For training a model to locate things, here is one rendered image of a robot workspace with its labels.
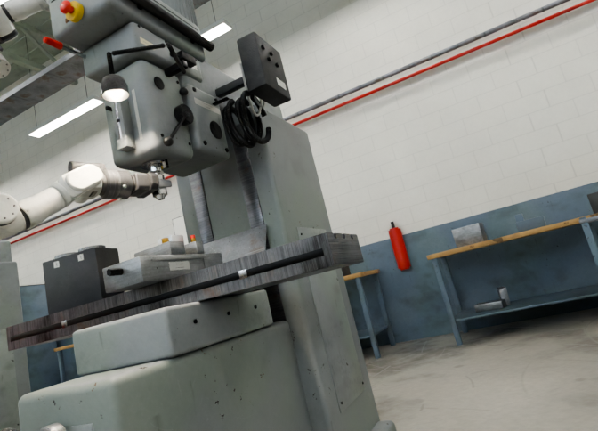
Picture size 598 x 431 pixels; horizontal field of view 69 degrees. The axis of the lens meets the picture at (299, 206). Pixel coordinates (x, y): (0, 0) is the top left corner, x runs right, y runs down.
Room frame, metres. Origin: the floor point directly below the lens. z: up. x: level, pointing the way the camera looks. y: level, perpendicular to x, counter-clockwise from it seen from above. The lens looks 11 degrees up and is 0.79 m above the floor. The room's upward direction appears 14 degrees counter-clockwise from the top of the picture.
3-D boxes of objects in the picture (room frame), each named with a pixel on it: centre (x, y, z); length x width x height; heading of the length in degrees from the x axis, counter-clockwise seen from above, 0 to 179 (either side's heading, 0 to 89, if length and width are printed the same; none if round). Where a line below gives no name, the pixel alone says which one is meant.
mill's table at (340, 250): (1.38, 0.47, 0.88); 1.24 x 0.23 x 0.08; 66
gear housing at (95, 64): (1.40, 0.41, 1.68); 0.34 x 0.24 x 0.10; 156
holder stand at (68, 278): (1.53, 0.79, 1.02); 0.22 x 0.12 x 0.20; 77
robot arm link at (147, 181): (1.30, 0.49, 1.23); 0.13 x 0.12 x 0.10; 49
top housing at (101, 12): (1.38, 0.42, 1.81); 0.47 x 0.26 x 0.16; 156
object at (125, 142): (1.27, 0.47, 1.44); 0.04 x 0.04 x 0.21; 66
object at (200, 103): (1.54, 0.35, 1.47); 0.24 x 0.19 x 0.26; 66
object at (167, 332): (1.37, 0.43, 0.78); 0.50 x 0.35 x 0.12; 156
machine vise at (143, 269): (1.34, 0.43, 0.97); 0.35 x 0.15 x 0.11; 154
